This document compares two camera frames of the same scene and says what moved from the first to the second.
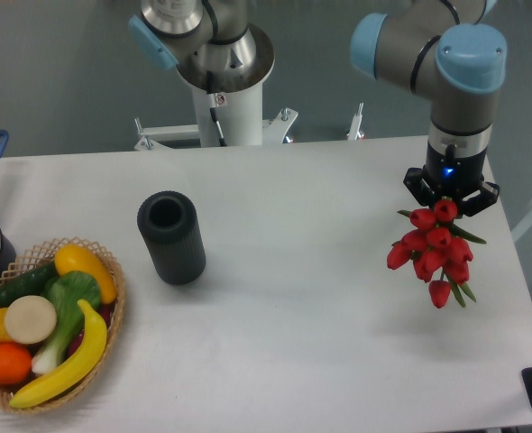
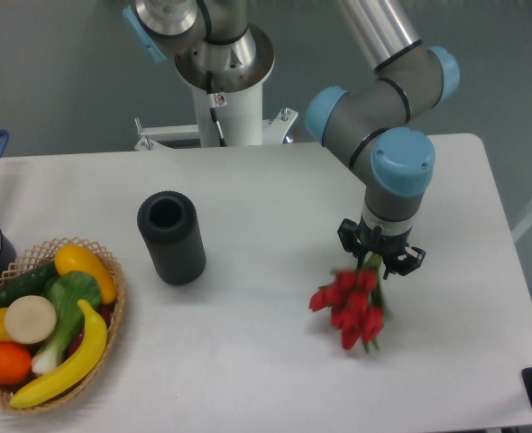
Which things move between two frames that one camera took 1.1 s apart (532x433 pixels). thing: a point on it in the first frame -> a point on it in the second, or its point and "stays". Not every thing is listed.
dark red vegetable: [106, 311] stays
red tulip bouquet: [438, 250] -> [357, 304]
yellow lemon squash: [73, 258] stays
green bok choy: [65, 290] stays
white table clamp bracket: [274, 132] stays
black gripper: [448, 175] -> [389, 246]
